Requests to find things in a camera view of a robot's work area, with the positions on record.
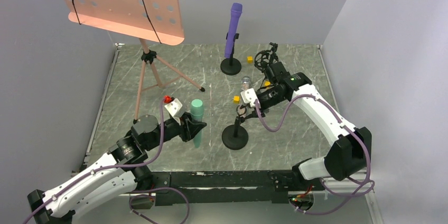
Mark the pink perforated music stand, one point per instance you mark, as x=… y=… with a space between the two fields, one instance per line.
x=148 y=20

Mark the black shock mount tripod stand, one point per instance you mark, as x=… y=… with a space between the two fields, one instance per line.
x=265 y=58

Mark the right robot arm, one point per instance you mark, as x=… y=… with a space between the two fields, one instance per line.
x=350 y=146

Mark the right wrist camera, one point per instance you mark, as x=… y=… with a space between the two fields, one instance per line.
x=249 y=97

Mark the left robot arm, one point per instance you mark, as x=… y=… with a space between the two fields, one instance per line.
x=123 y=168

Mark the aluminium table frame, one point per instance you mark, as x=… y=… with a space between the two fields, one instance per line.
x=87 y=124

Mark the black round-base clip stand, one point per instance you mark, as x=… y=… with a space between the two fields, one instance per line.
x=234 y=136

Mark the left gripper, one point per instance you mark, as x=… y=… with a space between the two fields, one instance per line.
x=188 y=128

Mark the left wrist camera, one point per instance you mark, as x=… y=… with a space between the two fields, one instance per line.
x=174 y=107

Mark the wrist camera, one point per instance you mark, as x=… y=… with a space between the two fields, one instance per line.
x=174 y=107
x=249 y=97

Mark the black round-base clamp stand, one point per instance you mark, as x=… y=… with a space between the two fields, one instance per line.
x=231 y=66

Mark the purple microphone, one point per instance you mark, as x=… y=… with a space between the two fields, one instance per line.
x=235 y=14

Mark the mint green microphone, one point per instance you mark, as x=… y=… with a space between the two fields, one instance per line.
x=197 y=111

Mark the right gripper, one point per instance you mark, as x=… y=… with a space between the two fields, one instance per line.
x=263 y=102

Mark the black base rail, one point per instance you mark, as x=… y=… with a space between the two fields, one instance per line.
x=275 y=186

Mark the glitter silver microphone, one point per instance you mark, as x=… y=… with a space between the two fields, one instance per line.
x=245 y=83

